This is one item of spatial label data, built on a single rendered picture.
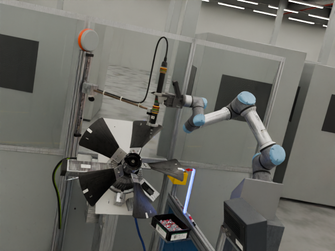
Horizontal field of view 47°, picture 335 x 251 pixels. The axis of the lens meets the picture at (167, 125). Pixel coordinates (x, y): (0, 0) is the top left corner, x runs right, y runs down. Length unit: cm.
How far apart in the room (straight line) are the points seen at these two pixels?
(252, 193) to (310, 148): 360
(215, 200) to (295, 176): 266
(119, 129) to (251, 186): 101
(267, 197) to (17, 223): 196
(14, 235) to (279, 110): 349
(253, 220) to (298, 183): 428
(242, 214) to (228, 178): 165
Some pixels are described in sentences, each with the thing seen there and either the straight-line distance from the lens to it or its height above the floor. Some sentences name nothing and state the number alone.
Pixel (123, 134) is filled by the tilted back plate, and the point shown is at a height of 128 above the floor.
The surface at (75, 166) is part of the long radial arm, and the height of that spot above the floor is 111.
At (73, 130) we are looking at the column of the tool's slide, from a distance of 291.
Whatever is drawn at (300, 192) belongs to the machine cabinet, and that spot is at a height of 18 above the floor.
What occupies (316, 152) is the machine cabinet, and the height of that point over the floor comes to 84.
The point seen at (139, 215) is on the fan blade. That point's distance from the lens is 233.
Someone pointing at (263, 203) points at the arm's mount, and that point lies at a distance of 257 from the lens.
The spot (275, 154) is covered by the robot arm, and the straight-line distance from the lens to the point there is 251.
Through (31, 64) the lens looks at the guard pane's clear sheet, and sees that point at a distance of 298.
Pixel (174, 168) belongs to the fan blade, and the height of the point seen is 119.
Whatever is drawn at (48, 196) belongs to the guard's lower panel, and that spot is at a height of 60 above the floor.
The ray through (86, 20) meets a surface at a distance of 296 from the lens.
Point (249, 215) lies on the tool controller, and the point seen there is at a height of 124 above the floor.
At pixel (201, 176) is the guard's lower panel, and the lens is 347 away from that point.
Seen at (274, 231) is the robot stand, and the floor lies 96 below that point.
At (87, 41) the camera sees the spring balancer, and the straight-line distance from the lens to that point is 281.
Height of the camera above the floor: 197
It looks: 12 degrees down
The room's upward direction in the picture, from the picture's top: 11 degrees clockwise
